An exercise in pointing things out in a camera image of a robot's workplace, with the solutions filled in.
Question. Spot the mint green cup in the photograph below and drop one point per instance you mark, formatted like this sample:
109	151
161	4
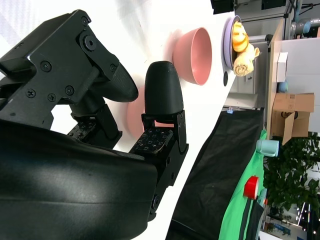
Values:
268	147

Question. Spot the yellow croissant bread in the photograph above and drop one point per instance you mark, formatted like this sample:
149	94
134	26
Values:
240	41

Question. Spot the blue binder clip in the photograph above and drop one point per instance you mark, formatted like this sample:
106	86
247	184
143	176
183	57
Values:
230	110

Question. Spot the black round table grommet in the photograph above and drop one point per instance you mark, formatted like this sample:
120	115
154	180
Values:
225	78

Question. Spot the green cloth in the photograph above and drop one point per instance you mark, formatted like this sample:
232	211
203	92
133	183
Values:
235	212

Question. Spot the light wooden panel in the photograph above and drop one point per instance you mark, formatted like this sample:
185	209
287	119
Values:
273	75

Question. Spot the brown cardboard box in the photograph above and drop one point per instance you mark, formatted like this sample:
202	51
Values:
292	110

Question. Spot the black backdrop cloth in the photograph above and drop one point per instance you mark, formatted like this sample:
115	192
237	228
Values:
212	162

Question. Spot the grey blue-jointed robot arm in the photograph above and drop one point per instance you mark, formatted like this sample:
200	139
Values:
306	25

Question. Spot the pink plastic bowl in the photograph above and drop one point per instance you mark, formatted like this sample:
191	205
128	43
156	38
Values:
135	117
192	62

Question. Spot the small white box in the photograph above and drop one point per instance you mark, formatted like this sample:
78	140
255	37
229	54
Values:
282	67

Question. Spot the beige swirl bread roll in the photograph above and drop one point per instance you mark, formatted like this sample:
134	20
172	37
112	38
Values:
242	66

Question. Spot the purple plate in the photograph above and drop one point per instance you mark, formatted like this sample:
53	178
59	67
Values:
226	42

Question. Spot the green leafy plant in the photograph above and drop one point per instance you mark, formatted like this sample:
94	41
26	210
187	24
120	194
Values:
290	175

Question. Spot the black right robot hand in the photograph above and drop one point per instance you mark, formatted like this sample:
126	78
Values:
75	175

